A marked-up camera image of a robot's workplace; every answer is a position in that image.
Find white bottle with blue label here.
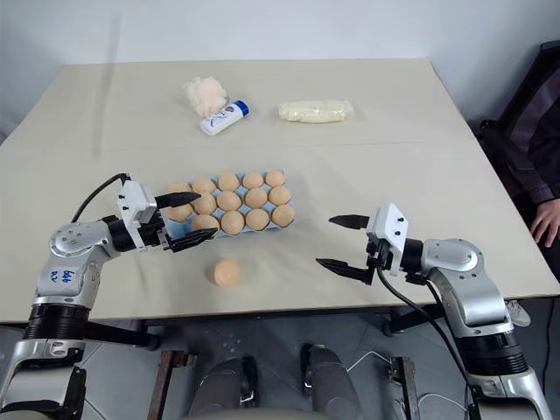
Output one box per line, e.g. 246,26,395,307
199,100,253,137

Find white fluffy bath sponge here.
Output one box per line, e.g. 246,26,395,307
181,75,229,117

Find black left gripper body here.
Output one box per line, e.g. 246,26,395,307
138,207,173,253

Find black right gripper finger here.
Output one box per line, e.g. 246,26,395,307
315,257,374,285
328,213,374,231

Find rusty metal bar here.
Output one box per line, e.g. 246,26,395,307
388,355,422,420
146,349,190,420

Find light blue egg carton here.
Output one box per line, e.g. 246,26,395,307
164,170,299,238

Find bystander bare hand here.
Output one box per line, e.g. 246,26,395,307
529,201,560,249

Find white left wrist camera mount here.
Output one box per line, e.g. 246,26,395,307
115,179,158,255

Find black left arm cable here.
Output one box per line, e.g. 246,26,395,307
70,173,133,222

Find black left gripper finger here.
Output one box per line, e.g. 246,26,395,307
154,190,204,210
166,227,219,255

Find thin white floor cable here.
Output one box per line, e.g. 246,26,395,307
344,351,470,413

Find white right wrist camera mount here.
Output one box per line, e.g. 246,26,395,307
366,202,413,278

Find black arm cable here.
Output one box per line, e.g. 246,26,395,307
374,265,483,420
70,173,133,222

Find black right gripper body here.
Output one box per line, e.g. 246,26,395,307
364,231,393,285

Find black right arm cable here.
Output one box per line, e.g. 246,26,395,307
374,265,483,420

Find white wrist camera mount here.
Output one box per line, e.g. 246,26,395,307
115,179,158,255
366,202,413,278

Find clear bag of white filling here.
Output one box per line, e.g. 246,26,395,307
277,99,354,126

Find white sneaker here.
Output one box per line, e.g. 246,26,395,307
506,300,532,327

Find black table caster leg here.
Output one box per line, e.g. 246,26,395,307
91,318,161,352
381,304,443,339

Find person in dark jacket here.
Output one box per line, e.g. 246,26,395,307
478,40,560,220

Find dark rounded robot leg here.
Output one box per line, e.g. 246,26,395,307
190,355,260,420
300,344,365,420

